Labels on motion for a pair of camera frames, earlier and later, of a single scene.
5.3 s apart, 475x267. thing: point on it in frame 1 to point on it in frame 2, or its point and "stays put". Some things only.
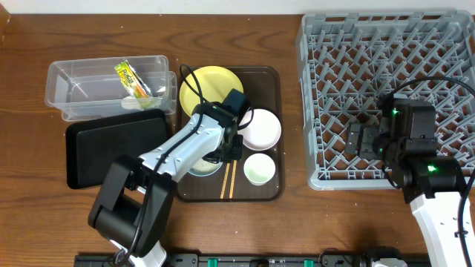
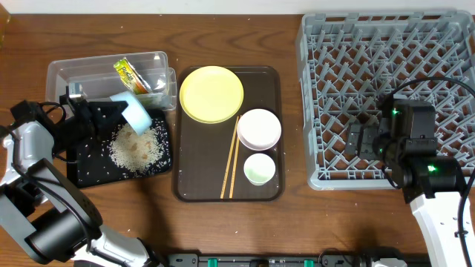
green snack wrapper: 132,80 stays put
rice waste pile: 204,166 to 144,153
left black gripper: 237,155 to 81,115
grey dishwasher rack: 349,61 stays put
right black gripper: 366,139 stays put
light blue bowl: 203,167 to 136,112
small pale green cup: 259,168 stays put
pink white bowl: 263,132 stays put
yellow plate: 216,84 stays put
